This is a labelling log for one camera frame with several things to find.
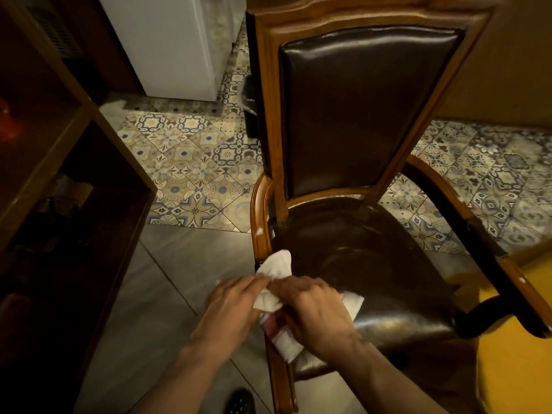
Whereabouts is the dark wooden shelf unit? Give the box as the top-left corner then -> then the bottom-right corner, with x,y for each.
0,0 -> 157,414

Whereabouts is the black shoe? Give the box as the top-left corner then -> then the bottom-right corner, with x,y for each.
225,387 -> 256,414

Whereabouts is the person's left forearm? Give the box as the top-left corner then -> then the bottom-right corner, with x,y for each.
135,346 -> 233,414

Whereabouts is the person's left hand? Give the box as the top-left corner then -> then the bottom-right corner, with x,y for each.
190,274 -> 274,366

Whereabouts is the wooden leather armchair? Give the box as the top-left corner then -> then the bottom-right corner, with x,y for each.
241,0 -> 552,414

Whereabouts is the white cleaning cloth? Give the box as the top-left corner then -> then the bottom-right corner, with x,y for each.
253,249 -> 365,375

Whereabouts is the person's right forearm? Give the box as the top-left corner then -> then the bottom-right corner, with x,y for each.
321,336 -> 449,414

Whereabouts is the person's right hand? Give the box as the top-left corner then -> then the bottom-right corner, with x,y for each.
267,276 -> 364,364

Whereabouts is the white appliance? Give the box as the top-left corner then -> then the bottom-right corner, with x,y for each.
97,0 -> 246,102

